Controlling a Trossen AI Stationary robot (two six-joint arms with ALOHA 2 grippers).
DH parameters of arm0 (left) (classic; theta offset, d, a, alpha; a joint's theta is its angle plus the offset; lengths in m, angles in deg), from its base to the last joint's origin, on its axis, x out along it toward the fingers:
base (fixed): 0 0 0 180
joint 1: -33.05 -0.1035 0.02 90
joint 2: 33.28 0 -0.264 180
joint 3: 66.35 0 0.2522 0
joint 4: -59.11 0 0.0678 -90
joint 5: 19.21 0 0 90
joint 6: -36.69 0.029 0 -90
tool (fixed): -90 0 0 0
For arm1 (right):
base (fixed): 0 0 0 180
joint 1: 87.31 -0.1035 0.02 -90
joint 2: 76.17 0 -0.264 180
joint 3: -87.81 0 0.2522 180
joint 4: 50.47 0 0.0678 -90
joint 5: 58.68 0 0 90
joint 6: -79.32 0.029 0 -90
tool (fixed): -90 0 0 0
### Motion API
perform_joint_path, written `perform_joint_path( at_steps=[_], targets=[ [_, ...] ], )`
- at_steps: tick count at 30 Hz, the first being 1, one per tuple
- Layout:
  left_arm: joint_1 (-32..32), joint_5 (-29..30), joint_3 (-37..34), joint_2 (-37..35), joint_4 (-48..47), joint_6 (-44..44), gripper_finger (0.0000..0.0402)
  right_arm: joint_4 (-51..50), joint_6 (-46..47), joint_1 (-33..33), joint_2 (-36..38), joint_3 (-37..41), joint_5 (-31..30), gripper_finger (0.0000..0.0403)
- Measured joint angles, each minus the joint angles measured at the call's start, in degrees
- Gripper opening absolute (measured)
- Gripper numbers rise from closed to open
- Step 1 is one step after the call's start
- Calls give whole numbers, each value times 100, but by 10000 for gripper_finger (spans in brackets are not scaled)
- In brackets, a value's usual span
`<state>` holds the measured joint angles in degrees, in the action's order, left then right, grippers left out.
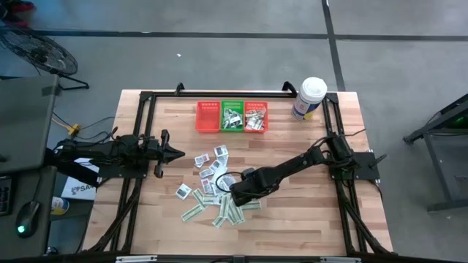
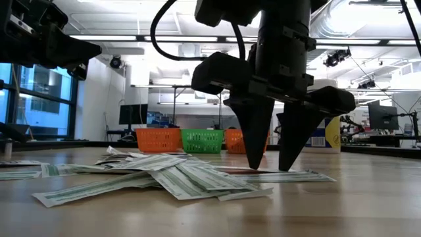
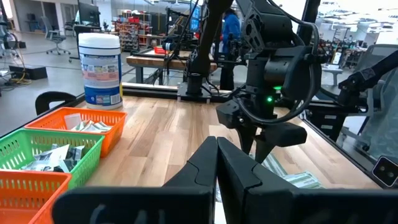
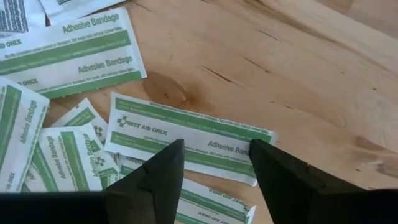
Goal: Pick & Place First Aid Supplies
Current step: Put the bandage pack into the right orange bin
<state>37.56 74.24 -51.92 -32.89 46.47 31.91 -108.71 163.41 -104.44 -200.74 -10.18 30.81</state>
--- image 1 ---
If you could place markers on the green plastic basket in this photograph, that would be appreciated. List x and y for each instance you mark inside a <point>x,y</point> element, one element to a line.
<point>232,104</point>

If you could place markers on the yellow blue can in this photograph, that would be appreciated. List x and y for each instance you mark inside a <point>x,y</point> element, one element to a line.
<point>60,205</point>

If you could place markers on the black floor fan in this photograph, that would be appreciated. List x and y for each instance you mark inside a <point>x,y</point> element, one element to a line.
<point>38,51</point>

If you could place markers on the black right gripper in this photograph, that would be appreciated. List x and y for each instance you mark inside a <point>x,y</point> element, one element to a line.
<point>248,188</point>

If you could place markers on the dark grey desk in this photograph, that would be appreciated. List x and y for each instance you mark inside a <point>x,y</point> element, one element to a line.
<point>36,182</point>

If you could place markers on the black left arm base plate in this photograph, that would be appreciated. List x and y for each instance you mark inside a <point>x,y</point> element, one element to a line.
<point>120,171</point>

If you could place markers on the grey desk panel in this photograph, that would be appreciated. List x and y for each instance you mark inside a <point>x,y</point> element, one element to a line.
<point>25,120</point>

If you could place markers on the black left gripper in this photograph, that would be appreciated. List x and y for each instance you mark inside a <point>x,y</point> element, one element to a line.
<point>155,151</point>

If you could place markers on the white square pad packet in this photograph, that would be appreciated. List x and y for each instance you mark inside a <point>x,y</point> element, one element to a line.
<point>227,181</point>
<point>223,160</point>
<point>202,159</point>
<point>227,112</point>
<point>252,116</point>
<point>237,118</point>
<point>230,124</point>
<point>206,172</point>
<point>218,188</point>
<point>220,150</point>
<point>183,191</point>
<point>215,165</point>

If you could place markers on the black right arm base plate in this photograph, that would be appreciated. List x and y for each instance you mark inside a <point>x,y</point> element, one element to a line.
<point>365,166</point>

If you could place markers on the red printed square pad packet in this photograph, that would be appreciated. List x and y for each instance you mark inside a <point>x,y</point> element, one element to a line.
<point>206,185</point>

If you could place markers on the black keyboard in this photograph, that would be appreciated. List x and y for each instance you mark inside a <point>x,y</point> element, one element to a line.
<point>4,195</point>

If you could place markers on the black metal cart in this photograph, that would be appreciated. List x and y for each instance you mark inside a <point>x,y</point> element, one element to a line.
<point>431,124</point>

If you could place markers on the black computer mouse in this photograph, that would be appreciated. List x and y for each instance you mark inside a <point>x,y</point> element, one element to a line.
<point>27,219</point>

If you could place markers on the black aluminium rig frame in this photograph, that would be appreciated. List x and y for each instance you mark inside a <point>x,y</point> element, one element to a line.
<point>190,95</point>

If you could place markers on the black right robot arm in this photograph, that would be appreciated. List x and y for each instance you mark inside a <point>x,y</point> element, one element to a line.
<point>300,162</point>

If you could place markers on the orange plastic basket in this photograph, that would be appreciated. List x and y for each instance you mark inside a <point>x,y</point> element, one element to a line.
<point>208,120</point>
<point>256,105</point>

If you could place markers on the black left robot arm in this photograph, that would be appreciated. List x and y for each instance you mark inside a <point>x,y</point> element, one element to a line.
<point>109,149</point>

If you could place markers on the white printed box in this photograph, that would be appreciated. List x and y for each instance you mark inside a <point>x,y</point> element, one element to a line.
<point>78,190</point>

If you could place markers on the white wipes canister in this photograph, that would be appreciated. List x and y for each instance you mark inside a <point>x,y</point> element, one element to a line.
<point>312,91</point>

